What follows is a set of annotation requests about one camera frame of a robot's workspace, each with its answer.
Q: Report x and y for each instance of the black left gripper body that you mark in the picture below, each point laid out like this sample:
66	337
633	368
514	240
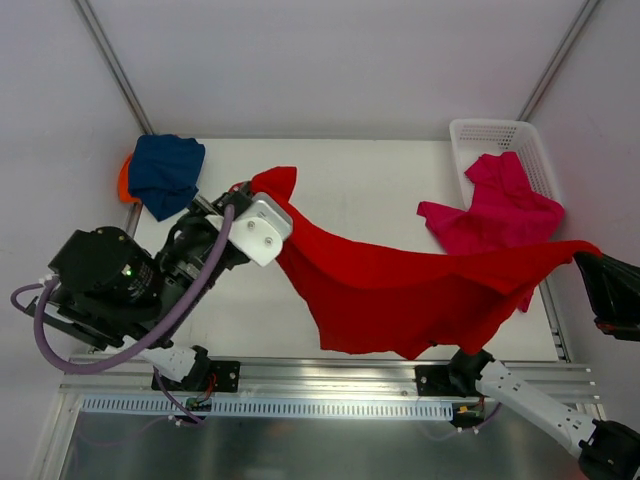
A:
220	204

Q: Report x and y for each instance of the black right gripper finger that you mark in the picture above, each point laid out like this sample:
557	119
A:
612	287
623	332

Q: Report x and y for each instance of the red t shirt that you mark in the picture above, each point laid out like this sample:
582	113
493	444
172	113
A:
366	298

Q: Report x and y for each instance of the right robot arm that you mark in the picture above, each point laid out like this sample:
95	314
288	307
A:
605	449

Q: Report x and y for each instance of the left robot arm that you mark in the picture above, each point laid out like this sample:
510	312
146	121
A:
108	292

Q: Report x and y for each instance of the blue t shirt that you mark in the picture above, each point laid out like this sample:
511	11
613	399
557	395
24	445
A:
164	172

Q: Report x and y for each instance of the orange t shirt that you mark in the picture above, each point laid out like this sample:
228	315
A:
123	192

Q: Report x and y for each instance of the pink t shirt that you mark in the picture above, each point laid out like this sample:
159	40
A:
505	211

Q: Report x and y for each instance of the white perforated plastic basket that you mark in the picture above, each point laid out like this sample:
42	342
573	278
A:
471	138

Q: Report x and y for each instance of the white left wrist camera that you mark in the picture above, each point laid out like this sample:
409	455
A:
257	233

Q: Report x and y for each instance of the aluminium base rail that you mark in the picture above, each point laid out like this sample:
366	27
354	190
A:
353	379

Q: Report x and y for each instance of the white slotted cable duct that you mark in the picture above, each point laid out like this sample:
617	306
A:
275	408

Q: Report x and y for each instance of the right aluminium corner post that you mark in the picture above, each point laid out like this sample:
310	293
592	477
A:
570	39

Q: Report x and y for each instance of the aluminium corner post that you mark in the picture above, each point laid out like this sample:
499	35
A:
570	39
96	31

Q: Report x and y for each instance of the left aluminium corner post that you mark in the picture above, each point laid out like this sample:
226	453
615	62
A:
96	31

